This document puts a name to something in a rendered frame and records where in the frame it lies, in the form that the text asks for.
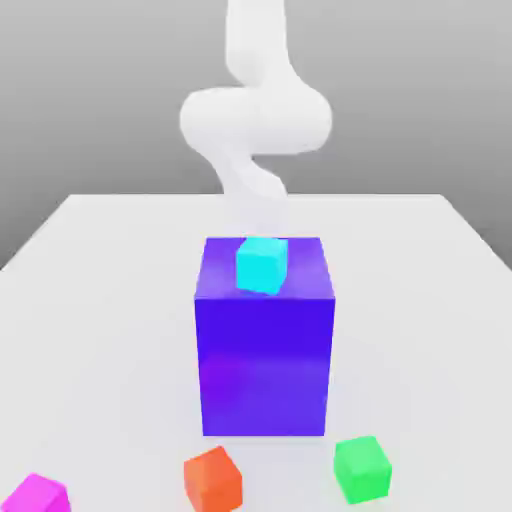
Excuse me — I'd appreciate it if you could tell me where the small cyan cube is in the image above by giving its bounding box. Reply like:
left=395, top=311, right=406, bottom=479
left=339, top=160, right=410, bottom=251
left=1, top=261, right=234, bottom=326
left=235, top=236, right=289, bottom=296

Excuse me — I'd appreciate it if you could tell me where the small orange cube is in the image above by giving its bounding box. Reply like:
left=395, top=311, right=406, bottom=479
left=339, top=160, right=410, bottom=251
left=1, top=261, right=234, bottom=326
left=183, top=445, right=244, bottom=512

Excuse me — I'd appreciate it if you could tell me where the small green cube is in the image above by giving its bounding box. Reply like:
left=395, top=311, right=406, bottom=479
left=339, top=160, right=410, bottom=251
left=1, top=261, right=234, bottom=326
left=333, top=435, right=393, bottom=506

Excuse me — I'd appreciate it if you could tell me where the small magenta cube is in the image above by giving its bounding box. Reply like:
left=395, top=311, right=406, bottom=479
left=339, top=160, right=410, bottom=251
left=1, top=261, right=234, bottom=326
left=0, top=472, right=72, bottom=512

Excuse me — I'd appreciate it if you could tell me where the large blue box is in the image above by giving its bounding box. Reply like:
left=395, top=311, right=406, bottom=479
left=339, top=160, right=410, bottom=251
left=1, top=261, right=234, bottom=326
left=193, top=236, right=336, bottom=438

